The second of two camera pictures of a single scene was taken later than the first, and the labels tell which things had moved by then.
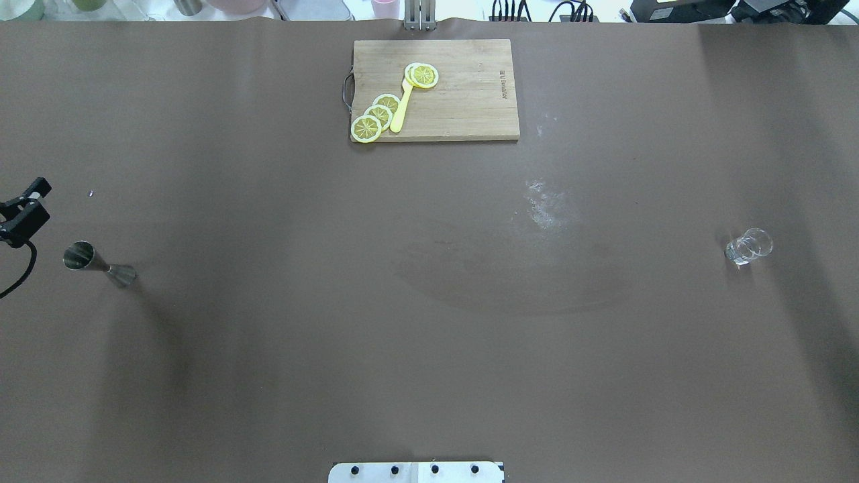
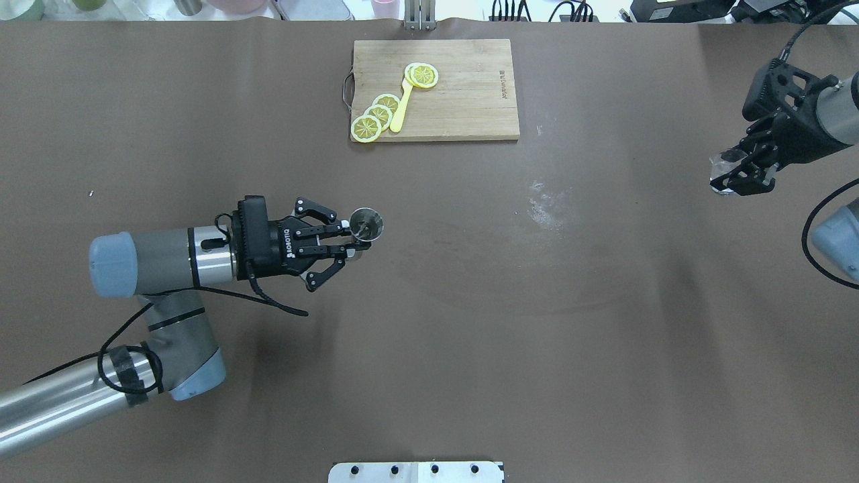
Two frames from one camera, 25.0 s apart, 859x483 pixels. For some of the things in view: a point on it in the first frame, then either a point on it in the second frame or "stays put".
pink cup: x=386 y=9 stays put
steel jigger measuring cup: x=79 y=255 → x=366 y=224
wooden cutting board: x=474 y=98 stays put
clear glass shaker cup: x=754 y=242 → x=718 y=166
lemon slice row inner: x=390 y=100 stays put
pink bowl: x=239 y=7 stays put
